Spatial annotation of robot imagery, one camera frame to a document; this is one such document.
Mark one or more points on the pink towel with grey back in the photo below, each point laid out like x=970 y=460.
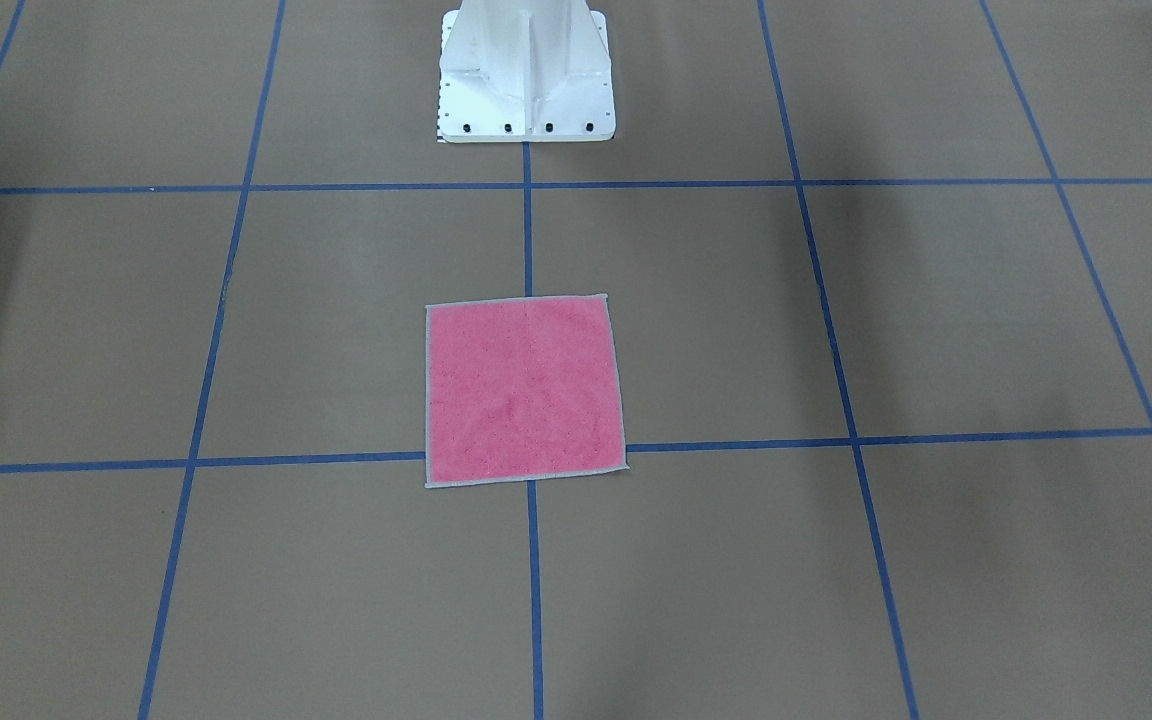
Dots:
x=521 y=389

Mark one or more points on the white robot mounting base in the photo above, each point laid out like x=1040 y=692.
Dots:
x=525 y=72

